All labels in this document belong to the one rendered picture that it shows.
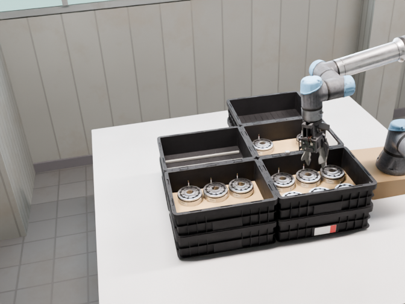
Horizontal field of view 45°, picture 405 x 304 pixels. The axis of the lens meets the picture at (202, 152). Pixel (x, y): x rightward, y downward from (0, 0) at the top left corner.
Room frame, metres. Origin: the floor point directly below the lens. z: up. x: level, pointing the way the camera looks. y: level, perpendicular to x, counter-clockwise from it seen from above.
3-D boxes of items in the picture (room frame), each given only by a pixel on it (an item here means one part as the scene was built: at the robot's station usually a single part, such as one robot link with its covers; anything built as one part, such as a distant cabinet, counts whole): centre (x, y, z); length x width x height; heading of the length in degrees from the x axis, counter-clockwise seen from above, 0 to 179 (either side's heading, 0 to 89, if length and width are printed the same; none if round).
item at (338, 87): (1.62, -0.50, 1.30); 0.11 x 0.11 x 0.08; 11
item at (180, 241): (1.57, -0.06, 0.76); 0.40 x 0.30 x 0.12; 99
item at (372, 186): (1.63, -0.45, 0.92); 0.40 x 0.30 x 0.02; 99
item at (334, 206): (1.63, -0.45, 0.87); 0.40 x 0.30 x 0.11; 99
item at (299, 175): (1.70, -0.44, 0.86); 0.10 x 0.10 x 0.01
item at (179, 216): (1.57, -0.06, 0.92); 0.40 x 0.30 x 0.02; 99
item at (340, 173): (1.72, -0.55, 0.86); 0.10 x 0.10 x 0.01
